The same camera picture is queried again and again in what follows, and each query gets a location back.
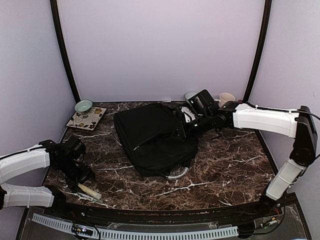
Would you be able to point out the celadon bowl on tile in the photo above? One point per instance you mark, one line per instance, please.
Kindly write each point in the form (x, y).
(83, 106)

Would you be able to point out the black frame post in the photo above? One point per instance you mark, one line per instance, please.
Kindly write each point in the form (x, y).
(259, 49)
(63, 49)

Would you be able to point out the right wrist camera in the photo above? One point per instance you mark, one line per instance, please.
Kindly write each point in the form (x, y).
(202, 100)

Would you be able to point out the right black frame post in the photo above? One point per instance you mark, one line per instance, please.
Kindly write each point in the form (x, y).
(259, 49)

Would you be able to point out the left black frame post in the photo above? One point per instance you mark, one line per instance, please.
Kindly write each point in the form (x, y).
(63, 49)

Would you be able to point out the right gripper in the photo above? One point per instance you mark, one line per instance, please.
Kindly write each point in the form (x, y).
(183, 132)

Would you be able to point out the black front table rail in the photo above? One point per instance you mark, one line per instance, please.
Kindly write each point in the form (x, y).
(102, 214)

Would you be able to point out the yellow highlighter pen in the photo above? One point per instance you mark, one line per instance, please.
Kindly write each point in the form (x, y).
(90, 191)

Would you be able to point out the small circuit board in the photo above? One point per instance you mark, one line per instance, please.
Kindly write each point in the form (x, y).
(81, 230)

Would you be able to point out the white mug with print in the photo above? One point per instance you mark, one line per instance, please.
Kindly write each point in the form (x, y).
(224, 98)

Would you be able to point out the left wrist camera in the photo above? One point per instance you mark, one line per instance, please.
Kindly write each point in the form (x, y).
(74, 148)

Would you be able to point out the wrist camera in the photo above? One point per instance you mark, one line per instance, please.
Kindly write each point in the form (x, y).
(202, 100)
(74, 148)

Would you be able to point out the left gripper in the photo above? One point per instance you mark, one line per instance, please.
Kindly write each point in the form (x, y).
(87, 173)

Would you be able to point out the celadon bowl at back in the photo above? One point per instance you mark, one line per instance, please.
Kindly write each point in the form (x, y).
(189, 95)

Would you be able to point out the clear pen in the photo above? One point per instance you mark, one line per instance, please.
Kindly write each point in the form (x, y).
(88, 197)

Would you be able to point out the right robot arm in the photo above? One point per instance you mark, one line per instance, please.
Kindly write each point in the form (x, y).
(293, 123)

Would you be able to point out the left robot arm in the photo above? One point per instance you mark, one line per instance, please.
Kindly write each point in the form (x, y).
(62, 156)

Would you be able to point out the white cable duct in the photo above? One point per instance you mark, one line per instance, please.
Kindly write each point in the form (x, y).
(121, 231)

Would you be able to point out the black student bag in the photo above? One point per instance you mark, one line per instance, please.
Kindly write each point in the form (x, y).
(154, 141)

